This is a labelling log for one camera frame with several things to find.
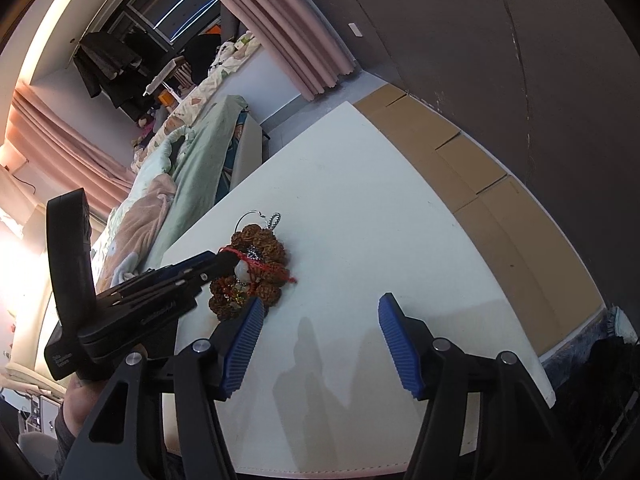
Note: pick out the pink curtain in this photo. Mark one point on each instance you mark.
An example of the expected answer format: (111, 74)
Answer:
(65, 155)
(280, 25)

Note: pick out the white drying rack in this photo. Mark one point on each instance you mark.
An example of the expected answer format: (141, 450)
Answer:
(165, 77)

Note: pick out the white wall switch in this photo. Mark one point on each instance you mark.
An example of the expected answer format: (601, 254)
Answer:
(356, 30)

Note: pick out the person's left hand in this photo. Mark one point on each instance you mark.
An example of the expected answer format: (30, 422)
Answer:
(77, 402)

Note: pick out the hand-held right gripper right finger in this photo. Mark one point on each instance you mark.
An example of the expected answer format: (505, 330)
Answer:
(399, 345)

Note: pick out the white bed frame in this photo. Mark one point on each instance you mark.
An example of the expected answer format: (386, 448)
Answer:
(250, 152)

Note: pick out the floral quilt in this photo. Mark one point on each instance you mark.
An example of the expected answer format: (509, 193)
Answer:
(210, 85)

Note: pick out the pinkish brown fleece blanket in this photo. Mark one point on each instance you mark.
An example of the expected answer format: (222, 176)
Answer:
(140, 220)

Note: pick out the hanging dark clothes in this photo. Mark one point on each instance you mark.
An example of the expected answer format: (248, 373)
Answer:
(110, 65)

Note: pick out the dark blue cloth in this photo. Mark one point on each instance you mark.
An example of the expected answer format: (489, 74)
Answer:
(605, 385)

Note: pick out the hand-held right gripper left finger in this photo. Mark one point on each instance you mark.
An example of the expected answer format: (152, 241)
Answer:
(244, 344)

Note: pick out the flat brown cardboard sheet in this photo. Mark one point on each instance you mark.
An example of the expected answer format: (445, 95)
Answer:
(480, 195)

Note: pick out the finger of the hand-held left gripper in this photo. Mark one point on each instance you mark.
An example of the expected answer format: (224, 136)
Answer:
(210, 264)
(150, 294)

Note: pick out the green blanket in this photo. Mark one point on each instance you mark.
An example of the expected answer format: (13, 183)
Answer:
(200, 160)

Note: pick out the window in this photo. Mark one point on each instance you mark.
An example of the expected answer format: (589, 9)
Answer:
(165, 0)

